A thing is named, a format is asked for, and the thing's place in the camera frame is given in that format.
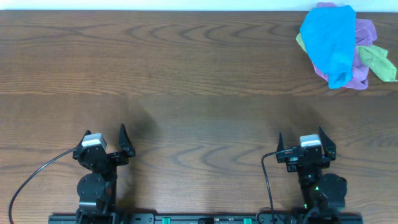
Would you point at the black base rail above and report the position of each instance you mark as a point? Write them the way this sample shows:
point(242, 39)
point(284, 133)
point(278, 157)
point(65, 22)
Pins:
point(149, 218)

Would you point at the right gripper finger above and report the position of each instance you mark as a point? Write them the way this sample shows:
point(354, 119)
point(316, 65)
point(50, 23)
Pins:
point(280, 146)
point(328, 145)

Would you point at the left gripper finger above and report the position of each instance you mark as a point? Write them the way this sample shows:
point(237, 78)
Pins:
point(125, 142)
point(88, 132)

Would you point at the purple microfiber cloth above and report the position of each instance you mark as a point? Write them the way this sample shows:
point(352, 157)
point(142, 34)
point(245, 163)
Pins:
point(365, 31)

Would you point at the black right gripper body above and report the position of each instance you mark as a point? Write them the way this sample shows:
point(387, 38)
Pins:
point(306, 157)

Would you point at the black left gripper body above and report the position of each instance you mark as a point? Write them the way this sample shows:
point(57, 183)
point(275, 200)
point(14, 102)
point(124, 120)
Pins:
point(104, 157)

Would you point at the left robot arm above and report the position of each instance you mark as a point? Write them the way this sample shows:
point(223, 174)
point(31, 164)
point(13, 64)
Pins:
point(97, 190)

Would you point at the green microfiber cloth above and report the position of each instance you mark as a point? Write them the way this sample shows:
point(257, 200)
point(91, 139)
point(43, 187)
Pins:
point(365, 58)

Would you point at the blue microfiber cloth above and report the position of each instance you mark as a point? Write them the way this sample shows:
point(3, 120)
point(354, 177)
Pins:
point(328, 34)

